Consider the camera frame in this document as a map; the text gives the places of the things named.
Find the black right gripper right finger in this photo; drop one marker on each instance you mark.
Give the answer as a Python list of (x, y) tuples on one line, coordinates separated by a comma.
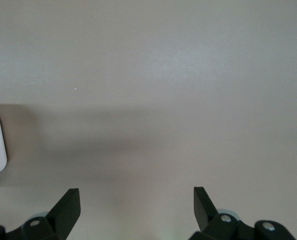
[(203, 212)]

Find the brown table mat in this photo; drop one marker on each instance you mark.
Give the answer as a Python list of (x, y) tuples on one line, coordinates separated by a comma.
[(163, 62)]

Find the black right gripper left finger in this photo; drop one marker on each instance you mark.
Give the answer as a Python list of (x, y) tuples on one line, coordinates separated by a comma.
[(63, 215)]

